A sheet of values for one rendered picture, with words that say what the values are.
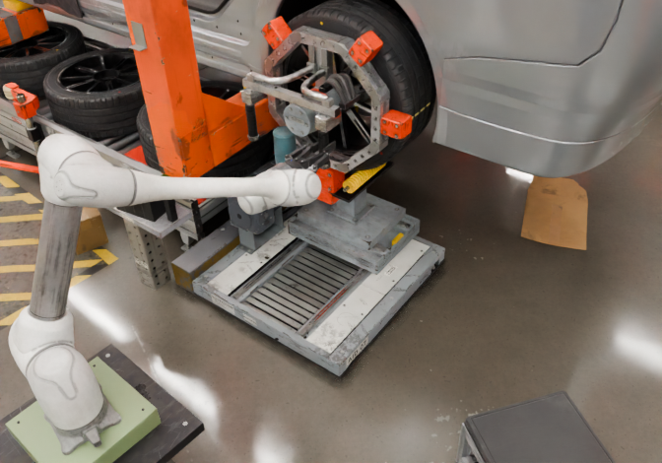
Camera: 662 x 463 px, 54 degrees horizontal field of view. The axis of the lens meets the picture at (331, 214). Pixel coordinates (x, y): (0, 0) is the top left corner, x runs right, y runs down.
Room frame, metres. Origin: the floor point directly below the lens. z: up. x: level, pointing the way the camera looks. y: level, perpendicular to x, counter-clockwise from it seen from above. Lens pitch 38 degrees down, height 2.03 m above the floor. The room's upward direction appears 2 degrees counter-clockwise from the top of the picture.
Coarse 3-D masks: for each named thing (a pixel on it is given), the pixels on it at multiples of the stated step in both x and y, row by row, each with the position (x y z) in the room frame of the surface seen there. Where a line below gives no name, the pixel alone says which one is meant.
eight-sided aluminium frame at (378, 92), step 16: (304, 32) 2.25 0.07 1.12; (320, 32) 2.25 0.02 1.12; (288, 48) 2.29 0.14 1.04; (336, 48) 2.15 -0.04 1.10; (272, 64) 2.34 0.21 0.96; (352, 64) 2.11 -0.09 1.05; (368, 64) 2.13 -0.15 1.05; (368, 80) 2.07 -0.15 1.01; (384, 96) 2.06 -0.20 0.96; (272, 112) 2.35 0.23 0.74; (384, 112) 2.08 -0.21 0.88; (304, 144) 2.29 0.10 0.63; (384, 144) 2.07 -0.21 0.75; (336, 160) 2.17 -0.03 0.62; (352, 160) 2.11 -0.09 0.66
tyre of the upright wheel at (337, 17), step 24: (336, 0) 2.43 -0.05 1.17; (360, 0) 2.39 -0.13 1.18; (288, 24) 2.40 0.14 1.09; (312, 24) 2.32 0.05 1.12; (336, 24) 2.25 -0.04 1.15; (360, 24) 2.22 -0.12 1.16; (384, 24) 2.26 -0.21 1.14; (408, 24) 2.32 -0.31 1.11; (384, 48) 2.15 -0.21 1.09; (408, 48) 2.21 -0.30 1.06; (384, 72) 2.13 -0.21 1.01; (408, 72) 2.14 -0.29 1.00; (432, 72) 2.24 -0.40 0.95; (408, 96) 2.09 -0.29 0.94; (432, 96) 2.22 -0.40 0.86; (408, 144) 2.20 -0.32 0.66; (360, 168) 2.20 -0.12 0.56
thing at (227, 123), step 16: (208, 96) 2.34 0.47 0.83; (240, 96) 2.63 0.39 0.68; (208, 112) 2.33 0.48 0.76; (224, 112) 2.40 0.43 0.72; (240, 112) 2.47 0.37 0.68; (256, 112) 2.52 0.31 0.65; (208, 128) 2.32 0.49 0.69; (224, 128) 2.36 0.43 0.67; (240, 128) 2.44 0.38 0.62; (272, 128) 2.59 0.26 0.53; (224, 144) 2.35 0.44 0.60; (240, 144) 2.43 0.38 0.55; (224, 160) 2.34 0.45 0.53
